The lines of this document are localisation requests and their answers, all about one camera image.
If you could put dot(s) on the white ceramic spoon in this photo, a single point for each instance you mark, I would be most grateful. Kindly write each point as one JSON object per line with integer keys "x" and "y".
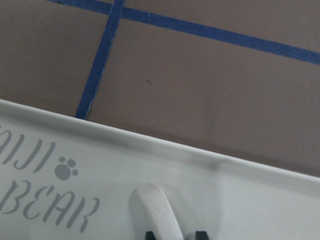
{"x": 164, "y": 223}

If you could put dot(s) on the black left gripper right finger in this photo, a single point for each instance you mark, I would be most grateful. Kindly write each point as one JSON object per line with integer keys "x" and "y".
{"x": 201, "y": 235}

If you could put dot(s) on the white bear serving tray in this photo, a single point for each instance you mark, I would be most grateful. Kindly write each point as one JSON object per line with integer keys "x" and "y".
{"x": 62, "y": 178}

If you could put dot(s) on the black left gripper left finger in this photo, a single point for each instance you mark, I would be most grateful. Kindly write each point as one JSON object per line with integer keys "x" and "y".
{"x": 149, "y": 235}

